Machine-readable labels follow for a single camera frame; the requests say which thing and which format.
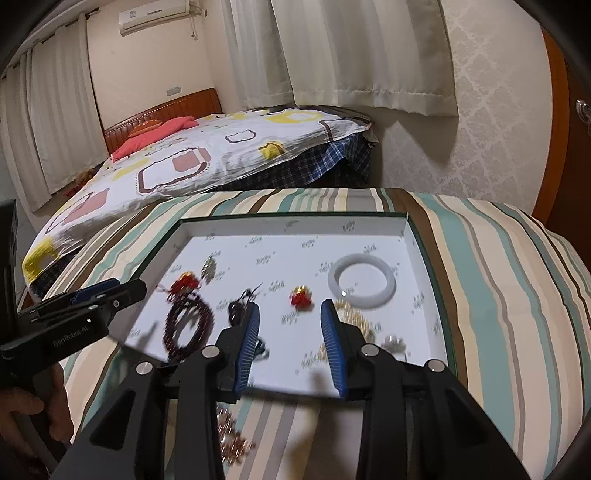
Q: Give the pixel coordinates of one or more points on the striped tablecloth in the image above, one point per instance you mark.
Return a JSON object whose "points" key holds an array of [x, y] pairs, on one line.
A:
{"points": [[485, 277]]}

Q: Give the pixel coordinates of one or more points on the small red gold charm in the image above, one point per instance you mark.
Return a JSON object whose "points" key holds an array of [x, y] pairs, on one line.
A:
{"points": [[301, 297]]}

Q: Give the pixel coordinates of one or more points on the white jade bangle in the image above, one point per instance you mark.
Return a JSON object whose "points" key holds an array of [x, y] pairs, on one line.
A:
{"points": [[334, 280]]}

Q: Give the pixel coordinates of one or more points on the red knot charm with gold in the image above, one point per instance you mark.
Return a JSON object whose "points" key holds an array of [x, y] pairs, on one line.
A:
{"points": [[182, 284]]}

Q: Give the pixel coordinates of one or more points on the wide white curtain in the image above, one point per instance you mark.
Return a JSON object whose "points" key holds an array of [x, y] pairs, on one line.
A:
{"points": [[346, 50]]}

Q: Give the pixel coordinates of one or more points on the orange cushion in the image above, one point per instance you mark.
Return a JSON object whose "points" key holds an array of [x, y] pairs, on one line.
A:
{"points": [[145, 128]]}

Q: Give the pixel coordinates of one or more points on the white air conditioner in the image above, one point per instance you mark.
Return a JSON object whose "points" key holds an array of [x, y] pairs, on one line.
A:
{"points": [[152, 16]]}

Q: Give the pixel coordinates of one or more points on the bed with patterned quilt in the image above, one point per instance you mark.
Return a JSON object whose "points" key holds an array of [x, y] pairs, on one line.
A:
{"points": [[184, 157]]}

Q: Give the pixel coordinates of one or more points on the dark green jewelry tray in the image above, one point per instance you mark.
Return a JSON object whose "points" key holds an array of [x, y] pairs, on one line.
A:
{"points": [[277, 258]]}

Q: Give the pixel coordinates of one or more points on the brown wooden door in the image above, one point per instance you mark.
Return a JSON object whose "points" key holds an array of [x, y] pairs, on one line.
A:
{"points": [[568, 152]]}

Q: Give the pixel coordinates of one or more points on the pink pillow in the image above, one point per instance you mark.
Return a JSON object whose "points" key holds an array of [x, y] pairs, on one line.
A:
{"points": [[152, 136]]}

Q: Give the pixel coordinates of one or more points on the wooden headboard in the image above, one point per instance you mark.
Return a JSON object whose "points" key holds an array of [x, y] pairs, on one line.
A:
{"points": [[184, 104]]}

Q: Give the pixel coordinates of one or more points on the metal door knob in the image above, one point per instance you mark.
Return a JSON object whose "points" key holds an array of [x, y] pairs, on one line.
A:
{"points": [[584, 110]]}

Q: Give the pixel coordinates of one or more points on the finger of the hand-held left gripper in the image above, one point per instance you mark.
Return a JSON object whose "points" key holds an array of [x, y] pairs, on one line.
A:
{"points": [[129, 295], [104, 287]]}

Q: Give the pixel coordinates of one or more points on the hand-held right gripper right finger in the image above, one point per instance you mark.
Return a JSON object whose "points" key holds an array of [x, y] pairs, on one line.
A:
{"points": [[332, 341]]}

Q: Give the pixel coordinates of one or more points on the person's left hand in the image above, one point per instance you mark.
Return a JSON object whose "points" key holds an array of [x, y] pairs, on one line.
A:
{"points": [[14, 415]]}

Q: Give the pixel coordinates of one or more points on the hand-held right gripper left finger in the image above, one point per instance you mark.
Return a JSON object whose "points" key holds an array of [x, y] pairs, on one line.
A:
{"points": [[247, 341]]}

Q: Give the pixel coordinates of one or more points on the narrow white curtain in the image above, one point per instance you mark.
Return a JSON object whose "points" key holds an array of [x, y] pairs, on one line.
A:
{"points": [[51, 129]]}

